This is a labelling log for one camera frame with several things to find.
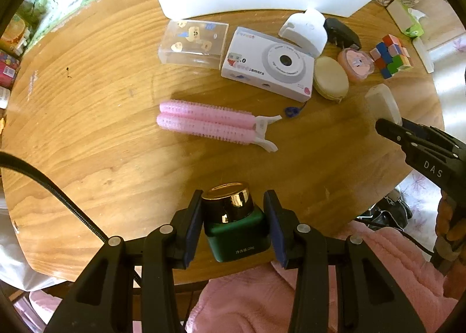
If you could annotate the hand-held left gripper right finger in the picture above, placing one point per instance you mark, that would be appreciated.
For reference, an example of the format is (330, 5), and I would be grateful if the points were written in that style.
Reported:
(275, 231)

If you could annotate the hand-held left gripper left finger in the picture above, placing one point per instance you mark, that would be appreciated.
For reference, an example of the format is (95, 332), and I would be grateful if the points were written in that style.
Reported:
(193, 231)

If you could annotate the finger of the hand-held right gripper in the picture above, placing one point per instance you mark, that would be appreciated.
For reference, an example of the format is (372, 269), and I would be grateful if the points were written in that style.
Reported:
(437, 134)
(393, 129)

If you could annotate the translucent white case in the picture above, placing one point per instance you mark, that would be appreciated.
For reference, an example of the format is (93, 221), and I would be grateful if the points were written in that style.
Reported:
(382, 103)

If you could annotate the green jar with gold lid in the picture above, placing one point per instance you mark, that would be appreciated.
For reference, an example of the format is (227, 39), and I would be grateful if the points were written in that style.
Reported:
(236, 234)

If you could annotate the colourful puzzle cube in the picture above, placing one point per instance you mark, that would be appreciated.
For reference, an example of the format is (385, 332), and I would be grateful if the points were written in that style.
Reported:
(391, 58)

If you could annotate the pink round case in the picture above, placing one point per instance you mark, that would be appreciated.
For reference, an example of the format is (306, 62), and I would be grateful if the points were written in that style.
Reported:
(355, 63)

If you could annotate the beige round case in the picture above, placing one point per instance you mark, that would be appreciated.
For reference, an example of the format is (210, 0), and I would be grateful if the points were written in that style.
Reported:
(329, 78)

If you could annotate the pink hair roller clip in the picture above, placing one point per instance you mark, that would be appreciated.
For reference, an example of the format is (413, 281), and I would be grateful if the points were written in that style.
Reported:
(204, 123)

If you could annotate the white camera box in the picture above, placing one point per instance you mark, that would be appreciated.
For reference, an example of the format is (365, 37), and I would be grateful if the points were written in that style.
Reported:
(255, 63)

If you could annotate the clear plastic box with stickers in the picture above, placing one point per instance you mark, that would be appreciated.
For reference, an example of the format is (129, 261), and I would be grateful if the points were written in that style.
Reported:
(193, 53)

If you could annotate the person's right hand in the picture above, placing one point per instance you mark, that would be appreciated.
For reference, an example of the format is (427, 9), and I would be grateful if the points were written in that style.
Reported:
(446, 224)

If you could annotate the dark bag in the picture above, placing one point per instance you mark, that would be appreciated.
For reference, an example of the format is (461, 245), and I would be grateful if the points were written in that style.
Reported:
(393, 209)

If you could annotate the pink fleece garment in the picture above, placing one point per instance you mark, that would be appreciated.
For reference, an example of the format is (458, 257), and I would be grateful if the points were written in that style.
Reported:
(247, 304)

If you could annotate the black charger plug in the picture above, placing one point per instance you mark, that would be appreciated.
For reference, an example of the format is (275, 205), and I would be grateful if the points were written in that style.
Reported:
(342, 33)

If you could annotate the white plastic hook holder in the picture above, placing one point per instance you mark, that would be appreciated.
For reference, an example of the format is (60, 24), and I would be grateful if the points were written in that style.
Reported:
(309, 33)

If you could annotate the white plastic bag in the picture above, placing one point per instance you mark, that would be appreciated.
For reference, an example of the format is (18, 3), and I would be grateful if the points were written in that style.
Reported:
(14, 264)

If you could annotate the colourful packets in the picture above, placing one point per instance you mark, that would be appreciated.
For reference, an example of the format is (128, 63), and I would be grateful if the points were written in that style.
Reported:
(11, 45)

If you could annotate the white plastic frame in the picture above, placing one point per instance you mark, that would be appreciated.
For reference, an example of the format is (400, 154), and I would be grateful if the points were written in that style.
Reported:
(424, 56)

